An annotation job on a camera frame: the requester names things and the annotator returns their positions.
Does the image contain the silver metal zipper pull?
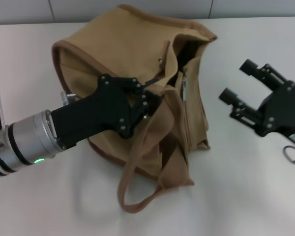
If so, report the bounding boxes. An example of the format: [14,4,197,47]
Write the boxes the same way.
[182,77,188,102]

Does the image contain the silver left gripper connector stud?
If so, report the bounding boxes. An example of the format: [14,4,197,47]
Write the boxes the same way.
[61,90,83,106]

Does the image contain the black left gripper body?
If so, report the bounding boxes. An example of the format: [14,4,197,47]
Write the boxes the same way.
[50,75,146,149]

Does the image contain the khaki canvas food bag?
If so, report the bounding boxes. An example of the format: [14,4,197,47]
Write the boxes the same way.
[51,3,218,207]

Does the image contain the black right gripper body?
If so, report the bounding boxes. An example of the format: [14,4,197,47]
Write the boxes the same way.
[255,80,295,148]

